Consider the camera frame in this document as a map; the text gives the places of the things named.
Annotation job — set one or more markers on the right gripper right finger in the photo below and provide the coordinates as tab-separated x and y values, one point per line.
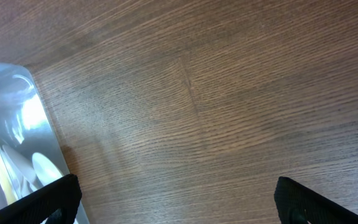
296	204

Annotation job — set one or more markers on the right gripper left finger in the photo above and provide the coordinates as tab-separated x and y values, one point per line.
57	202

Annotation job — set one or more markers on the white spoon container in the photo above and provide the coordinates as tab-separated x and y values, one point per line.
46	171

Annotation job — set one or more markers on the right clear plastic container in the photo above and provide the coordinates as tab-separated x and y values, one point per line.
24	130

